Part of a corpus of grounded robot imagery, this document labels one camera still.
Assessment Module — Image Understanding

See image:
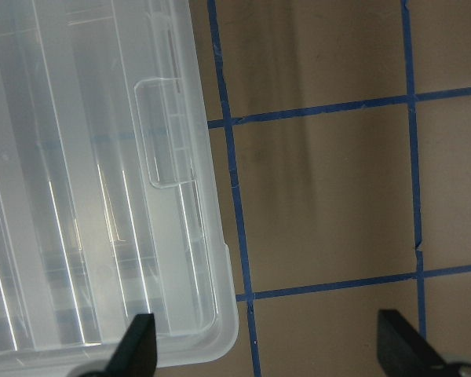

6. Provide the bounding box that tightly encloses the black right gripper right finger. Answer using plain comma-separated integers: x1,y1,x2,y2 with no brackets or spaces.
377,309,446,377

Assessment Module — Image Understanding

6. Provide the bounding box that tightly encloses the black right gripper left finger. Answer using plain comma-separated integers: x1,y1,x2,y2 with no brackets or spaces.
104,313,158,377

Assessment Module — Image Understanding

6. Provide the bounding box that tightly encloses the clear plastic box lid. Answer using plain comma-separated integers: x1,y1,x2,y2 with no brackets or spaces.
0,1,239,376

